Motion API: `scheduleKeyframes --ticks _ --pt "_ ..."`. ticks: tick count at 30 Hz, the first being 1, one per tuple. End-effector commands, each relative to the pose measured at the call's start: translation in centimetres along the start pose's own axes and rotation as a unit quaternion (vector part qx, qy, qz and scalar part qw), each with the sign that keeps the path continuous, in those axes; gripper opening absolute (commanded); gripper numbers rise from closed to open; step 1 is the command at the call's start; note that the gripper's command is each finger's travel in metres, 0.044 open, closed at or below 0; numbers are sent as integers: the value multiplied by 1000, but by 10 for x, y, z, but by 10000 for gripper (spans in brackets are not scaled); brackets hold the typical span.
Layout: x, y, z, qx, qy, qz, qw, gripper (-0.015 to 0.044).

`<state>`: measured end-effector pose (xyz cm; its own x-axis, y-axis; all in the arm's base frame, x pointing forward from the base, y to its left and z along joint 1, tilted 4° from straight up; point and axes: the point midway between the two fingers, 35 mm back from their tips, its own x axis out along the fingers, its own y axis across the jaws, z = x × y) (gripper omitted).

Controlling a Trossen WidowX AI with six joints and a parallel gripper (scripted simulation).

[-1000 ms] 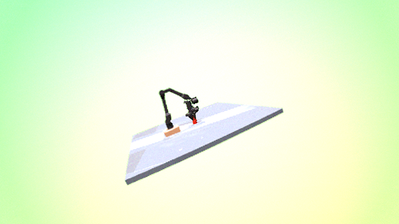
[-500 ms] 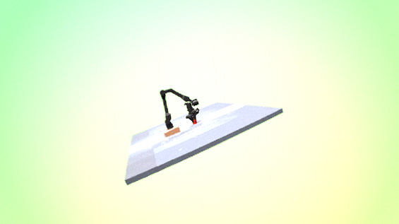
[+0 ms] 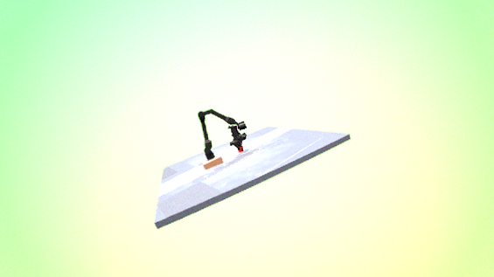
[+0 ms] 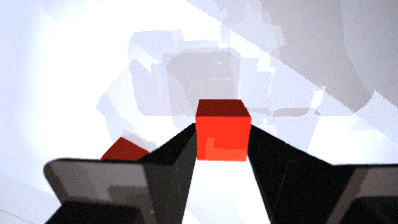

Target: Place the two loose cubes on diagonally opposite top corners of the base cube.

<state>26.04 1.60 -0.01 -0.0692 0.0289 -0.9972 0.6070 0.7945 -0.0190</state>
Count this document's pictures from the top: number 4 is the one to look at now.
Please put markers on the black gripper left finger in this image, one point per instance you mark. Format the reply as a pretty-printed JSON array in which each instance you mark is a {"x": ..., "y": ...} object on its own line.
[{"x": 157, "y": 183}]

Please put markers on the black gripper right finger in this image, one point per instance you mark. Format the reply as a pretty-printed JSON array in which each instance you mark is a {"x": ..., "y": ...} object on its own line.
[{"x": 298, "y": 188}]

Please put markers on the red cube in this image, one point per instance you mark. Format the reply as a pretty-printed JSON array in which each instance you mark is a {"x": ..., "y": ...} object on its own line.
[
  {"x": 223, "y": 127},
  {"x": 123, "y": 149}
]

